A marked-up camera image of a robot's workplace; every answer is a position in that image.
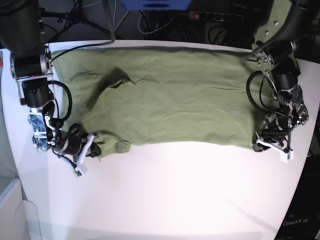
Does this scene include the green T-shirt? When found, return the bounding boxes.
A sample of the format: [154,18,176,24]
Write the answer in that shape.
[53,48,264,156]

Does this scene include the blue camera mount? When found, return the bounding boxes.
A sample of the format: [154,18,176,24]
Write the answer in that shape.
[121,0,192,11]

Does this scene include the black power strip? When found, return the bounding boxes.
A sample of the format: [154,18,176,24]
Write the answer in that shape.
[188,11,245,24]

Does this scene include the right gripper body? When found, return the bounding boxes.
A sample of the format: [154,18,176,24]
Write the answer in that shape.
[53,123,97,167]

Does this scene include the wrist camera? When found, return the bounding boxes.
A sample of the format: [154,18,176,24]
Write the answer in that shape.
[73,165,88,178]
[279,150,294,163]

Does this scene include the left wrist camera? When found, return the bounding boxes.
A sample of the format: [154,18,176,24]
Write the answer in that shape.
[279,150,294,163]

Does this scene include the black OpenArm box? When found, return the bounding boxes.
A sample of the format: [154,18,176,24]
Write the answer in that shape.
[275,156,320,240]

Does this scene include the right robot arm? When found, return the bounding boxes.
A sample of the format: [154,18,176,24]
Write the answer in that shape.
[0,0,101,169]

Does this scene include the white bin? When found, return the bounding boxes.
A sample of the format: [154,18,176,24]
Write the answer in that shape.
[0,178,42,240]

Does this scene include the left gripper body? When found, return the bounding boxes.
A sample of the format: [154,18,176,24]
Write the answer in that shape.
[254,119,293,153]

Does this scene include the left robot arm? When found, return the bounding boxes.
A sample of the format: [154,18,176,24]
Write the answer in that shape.
[246,0,320,162]

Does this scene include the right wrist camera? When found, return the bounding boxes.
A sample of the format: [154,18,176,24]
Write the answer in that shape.
[73,165,88,178]

